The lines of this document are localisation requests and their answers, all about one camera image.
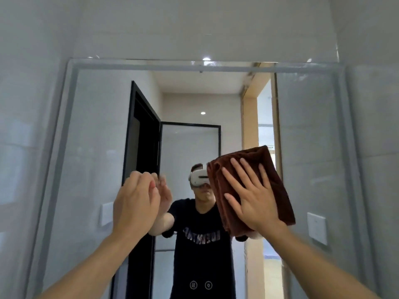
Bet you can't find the person's left hand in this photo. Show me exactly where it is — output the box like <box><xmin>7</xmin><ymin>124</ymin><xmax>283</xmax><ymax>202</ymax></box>
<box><xmin>112</xmin><ymin>170</ymin><xmax>161</xmax><ymax>237</ymax></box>

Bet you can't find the person's right hand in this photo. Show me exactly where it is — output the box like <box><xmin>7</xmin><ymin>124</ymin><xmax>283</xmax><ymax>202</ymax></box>
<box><xmin>221</xmin><ymin>158</ymin><xmax>287</xmax><ymax>236</ymax></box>

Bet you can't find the brown cleaning cloth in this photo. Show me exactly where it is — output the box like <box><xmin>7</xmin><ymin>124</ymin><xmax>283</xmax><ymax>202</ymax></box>
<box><xmin>207</xmin><ymin>146</ymin><xmax>296</xmax><ymax>238</ymax></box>

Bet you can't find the person's left forearm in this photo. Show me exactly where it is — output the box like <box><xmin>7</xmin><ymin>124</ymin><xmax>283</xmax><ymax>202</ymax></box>
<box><xmin>37</xmin><ymin>229</ymin><xmax>151</xmax><ymax>299</ymax></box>

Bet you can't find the person's right forearm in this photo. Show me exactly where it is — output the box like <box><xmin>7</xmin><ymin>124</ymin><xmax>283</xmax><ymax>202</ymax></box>
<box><xmin>258</xmin><ymin>222</ymin><xmax>383</xmax><ymax>299</ymax></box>

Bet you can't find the large wall mirror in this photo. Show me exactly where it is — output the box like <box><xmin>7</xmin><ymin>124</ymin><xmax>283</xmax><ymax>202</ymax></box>
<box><xmin>26</xmin><ymin>58</ymin><xmax>379</xmax><ymax>299</ymax></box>

